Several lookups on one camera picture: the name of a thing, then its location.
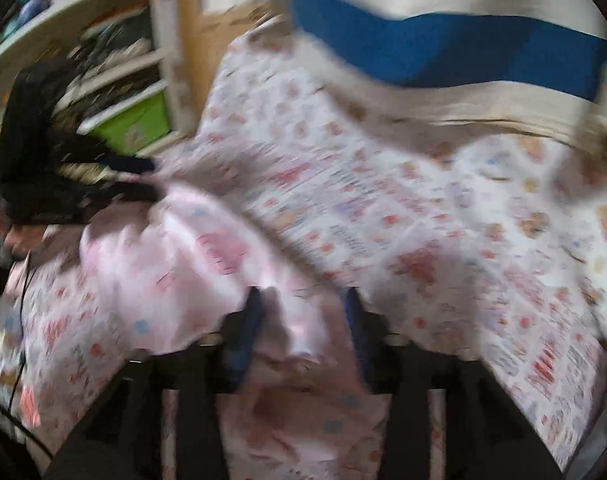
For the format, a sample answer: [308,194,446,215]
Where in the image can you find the striped Paris curtain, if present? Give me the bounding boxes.
[202,0,607,158]

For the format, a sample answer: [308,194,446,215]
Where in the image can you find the white shelving unit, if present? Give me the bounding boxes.
[0,0,192,154]

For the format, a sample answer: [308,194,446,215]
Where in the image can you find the baby bear print sheet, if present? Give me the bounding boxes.
[194,21,607,351]

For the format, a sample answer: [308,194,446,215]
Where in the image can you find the pink cartoon print pants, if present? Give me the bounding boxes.
[80,183,387,479]

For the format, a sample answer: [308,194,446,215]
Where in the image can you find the person's left hand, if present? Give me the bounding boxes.
[0,209,56,264]

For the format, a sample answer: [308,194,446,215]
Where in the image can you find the pink print bed sheet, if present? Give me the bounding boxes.
[0,128,607,479]

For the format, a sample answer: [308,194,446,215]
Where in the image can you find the wooden glass panel door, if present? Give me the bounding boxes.
[174,0,278,132]

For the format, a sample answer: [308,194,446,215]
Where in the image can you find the green storage bin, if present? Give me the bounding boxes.
[78,91,172,155]

